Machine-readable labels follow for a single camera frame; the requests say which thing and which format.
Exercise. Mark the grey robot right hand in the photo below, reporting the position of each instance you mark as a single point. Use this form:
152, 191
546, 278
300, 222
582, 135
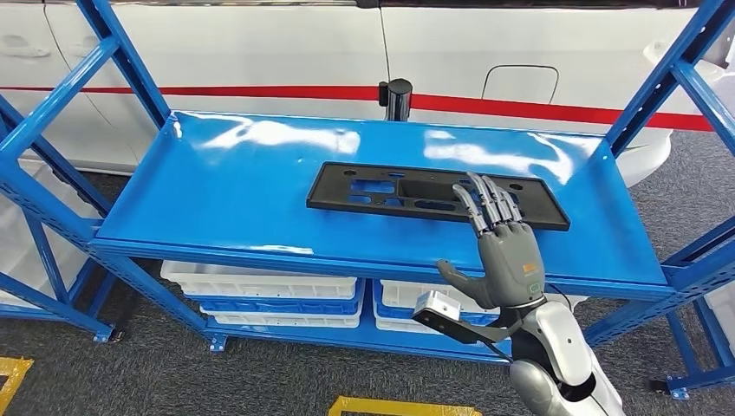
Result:
511, 264

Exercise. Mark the black plastic plate part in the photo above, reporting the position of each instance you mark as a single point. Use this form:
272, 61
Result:
327, 192

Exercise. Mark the red barrier belt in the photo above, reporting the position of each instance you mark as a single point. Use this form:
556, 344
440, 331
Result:
258, 92
517, 109

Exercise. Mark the white car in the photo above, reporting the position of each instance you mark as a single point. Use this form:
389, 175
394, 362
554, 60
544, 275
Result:
258, 46

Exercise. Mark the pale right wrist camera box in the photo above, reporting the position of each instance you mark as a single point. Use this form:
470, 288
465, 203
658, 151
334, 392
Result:
439, 304

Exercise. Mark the black stanchion post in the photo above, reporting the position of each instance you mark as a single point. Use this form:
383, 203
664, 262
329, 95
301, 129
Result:
399, 97

